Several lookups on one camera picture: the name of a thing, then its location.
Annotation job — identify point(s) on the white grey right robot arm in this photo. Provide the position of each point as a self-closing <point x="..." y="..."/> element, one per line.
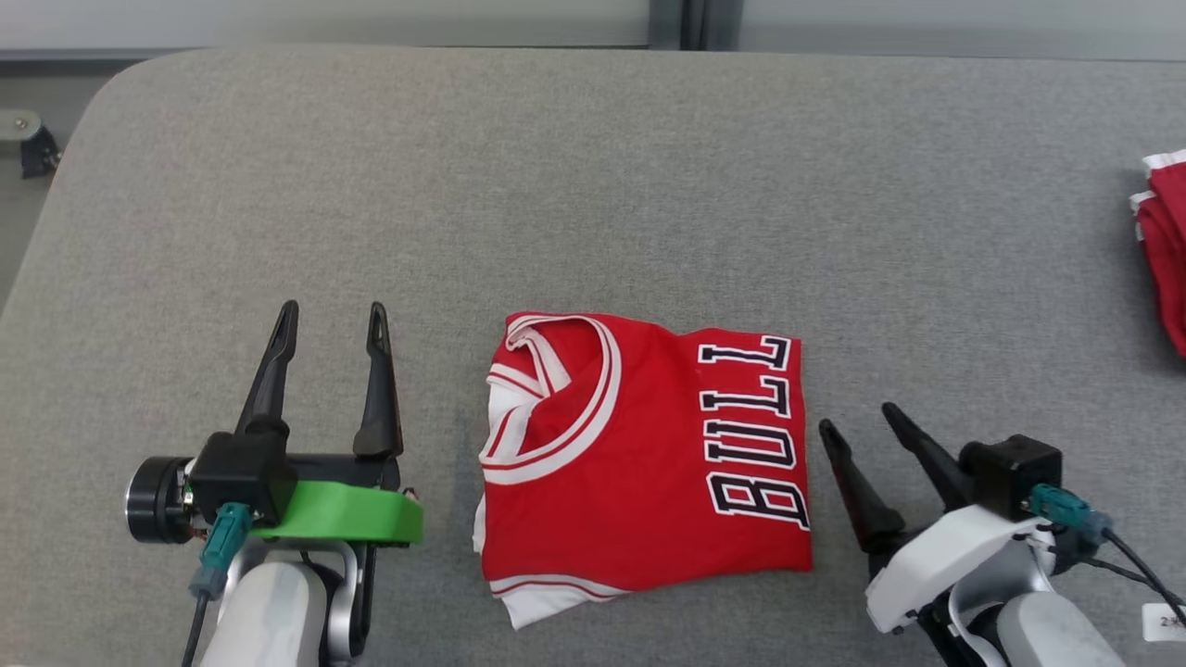
<point x="1047" y="635"/>

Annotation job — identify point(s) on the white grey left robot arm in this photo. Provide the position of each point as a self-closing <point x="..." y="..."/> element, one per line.
<point x="273" y="621"/>

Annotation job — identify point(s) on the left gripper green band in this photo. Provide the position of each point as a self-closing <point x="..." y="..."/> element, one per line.
<point x="352" y="514"/>

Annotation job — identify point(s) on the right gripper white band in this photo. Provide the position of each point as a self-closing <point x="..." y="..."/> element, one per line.
<point x="936" y="565"/>

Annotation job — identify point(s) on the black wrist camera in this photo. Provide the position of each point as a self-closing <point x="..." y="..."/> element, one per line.
<point x="243" y="477"/>
<point x="1010" y="477"/>

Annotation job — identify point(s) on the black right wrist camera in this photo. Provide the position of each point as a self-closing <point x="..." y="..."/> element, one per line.
<point x="1010" y="477"/>

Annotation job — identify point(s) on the white paper label tag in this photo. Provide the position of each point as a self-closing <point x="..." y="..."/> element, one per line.
<point x="1166" y="621"/>

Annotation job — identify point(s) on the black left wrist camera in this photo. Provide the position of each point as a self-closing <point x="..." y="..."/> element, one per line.
<point x="243" y="477"/>

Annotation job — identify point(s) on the grey metal door frame post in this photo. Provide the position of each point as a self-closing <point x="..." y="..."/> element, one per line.
<point x="695" y="23"/>

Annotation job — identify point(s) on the black caster foot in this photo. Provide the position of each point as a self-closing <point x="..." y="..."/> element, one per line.
<point x="39" y="156"/>

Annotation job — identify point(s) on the red Bulls basketball jersey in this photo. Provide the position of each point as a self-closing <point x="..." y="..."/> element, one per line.
<point x="639" y="482"/>

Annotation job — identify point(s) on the stack of red jerseys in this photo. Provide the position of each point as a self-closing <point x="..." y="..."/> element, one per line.
<point x="1169" y="259"/>

